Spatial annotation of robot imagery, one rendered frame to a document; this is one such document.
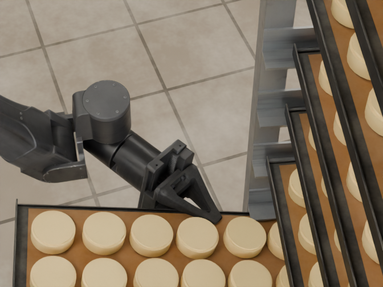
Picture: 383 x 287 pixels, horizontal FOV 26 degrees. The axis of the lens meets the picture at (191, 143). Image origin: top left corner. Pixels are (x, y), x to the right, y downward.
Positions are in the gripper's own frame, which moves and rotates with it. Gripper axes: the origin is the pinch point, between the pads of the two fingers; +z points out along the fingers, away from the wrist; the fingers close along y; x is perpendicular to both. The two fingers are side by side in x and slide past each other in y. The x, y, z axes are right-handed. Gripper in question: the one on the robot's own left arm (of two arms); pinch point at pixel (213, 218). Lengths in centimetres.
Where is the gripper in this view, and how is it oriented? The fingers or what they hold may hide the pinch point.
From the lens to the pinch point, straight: 103.0
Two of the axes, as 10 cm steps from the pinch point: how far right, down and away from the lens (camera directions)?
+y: -1.7, 6.5, 7.4
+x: -6.2, 5.2, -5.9
